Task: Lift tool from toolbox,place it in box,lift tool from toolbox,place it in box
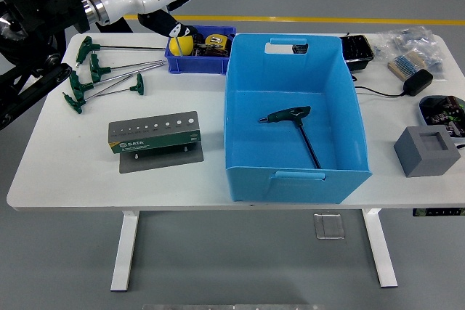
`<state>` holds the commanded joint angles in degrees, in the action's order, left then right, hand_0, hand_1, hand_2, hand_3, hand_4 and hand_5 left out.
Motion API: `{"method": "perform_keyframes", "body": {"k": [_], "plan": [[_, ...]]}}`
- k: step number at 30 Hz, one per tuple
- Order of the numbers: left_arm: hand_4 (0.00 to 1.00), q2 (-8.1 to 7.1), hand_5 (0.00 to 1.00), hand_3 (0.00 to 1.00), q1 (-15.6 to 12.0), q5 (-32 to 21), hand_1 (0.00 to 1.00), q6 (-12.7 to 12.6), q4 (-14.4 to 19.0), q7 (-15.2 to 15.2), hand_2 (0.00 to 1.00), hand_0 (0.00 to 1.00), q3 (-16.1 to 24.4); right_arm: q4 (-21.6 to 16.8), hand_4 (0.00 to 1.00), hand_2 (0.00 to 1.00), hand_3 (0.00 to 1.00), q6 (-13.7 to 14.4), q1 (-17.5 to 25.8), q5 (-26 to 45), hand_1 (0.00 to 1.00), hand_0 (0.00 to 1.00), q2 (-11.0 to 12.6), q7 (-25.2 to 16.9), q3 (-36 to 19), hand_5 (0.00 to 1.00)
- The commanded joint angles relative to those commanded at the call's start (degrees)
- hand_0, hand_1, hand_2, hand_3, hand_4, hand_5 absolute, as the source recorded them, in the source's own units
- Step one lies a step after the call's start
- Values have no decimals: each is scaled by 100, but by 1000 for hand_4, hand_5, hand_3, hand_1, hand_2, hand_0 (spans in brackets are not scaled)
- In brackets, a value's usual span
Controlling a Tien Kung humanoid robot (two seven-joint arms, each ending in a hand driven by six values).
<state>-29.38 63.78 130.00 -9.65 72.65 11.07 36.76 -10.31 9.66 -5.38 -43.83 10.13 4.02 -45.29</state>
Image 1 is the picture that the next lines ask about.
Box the white table leg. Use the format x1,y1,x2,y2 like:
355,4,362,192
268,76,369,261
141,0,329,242
110,211,141,293
361,208,399,288

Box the metal floor socket plate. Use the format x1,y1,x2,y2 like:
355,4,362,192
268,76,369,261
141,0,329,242
312,212,345,240

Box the dark blue plastic bin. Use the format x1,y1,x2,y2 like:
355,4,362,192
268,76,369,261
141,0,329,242
164,25,238,76

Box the black power adapter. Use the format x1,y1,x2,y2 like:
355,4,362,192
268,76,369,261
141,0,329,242
402,68,434,97

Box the grey cube with recess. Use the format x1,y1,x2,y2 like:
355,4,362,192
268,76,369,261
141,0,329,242
392,124,461,178

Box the small green T-handle hex key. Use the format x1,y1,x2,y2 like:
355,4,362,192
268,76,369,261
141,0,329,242
85,73,145,101

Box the yellow ball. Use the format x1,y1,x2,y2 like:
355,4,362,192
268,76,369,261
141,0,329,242
169,33,195,57

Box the black adapter cord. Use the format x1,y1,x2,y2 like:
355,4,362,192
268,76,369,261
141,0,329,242
352,86,407,99

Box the yellow tape measure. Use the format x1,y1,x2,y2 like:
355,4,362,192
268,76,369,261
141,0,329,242
204,33,233,52

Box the green T-handle key black shaft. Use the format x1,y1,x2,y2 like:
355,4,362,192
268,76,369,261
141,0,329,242
75,36,166,65

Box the dark parts pile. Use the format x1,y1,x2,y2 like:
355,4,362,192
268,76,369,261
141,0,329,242
194,44,233,59

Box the clear bags of resistors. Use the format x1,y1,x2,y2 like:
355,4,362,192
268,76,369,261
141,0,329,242
373,25,446,81

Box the black plastic tray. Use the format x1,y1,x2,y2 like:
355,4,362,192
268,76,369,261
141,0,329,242
339,34,375,73

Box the large green T-handle hex key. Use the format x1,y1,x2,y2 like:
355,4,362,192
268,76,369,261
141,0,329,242
258,105,322,170

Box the black table control panel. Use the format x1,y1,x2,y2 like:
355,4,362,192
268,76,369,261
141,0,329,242
412,207,465,218

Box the large light blue foam box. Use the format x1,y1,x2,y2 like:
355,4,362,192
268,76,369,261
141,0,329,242
224,33,373,205

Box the yellow floor tape line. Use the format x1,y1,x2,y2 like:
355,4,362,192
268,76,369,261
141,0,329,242
123,13,465,26

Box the resistor strip bundle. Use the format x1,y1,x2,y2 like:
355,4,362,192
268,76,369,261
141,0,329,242
387,50,429,81

